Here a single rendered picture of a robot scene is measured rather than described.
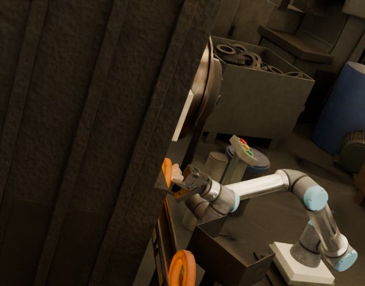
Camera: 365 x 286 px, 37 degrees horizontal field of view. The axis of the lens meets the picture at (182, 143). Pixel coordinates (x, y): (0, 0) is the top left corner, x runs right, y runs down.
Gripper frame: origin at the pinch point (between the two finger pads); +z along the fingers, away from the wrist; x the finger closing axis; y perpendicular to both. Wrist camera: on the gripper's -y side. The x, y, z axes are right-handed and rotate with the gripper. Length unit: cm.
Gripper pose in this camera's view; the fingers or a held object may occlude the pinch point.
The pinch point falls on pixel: (164, 172)
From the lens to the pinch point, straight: 225.7
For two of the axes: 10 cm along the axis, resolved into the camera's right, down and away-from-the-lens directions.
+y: 5.6, -7.7, -3.1
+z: -8.0, -4.3, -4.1
